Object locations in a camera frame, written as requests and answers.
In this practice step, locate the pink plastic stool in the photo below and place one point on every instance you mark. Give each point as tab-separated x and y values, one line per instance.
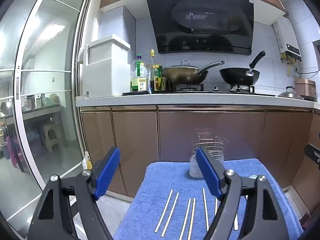
13	152

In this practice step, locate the black gas stove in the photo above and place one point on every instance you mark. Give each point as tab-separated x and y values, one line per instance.
217	90

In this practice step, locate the sliding glass door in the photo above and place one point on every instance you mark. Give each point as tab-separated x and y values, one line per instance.
17	85

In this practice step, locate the white water heater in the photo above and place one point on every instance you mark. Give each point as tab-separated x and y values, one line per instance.
282	35

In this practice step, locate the cluttered side table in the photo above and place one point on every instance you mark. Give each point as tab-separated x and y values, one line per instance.
42	110

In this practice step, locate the steel pot lid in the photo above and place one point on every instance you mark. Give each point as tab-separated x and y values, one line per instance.
291	95

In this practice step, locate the blue fluffy towel mat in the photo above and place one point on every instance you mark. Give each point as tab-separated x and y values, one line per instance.
170	180

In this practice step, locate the white stacked storage box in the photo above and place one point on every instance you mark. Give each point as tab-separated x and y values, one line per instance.
107	75

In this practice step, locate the black range hood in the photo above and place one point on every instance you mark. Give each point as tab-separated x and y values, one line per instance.
200	30

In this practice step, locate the glass wok lid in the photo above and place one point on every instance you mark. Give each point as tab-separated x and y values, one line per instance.
184	65

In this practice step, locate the golden wok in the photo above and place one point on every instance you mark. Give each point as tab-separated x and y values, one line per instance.
182	76

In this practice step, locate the dark sauce bottle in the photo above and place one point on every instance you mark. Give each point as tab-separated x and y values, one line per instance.
158	82

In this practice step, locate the clear plastic utensil holder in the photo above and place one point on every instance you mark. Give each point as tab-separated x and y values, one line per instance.
193	165

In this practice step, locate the large cooking oil bottle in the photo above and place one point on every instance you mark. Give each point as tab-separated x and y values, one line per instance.
138	80

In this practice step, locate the beige plastic stool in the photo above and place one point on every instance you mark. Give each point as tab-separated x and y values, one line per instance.
50	130

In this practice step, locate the black frying pan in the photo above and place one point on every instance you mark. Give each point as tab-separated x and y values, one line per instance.
238	77

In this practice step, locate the small yellow bottle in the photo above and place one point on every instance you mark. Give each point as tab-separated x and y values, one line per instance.
87	162

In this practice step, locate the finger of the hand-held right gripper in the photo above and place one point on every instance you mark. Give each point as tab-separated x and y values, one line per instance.
312	152

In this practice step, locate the tall yellow-neck bottle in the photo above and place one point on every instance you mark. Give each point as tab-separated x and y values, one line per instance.
152	55

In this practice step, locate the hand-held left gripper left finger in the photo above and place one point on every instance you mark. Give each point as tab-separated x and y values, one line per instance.
107	172

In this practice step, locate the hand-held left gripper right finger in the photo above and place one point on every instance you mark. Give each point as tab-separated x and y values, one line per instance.
208	172

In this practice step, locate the copper rice cooker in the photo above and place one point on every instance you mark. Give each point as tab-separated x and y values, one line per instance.
305	87

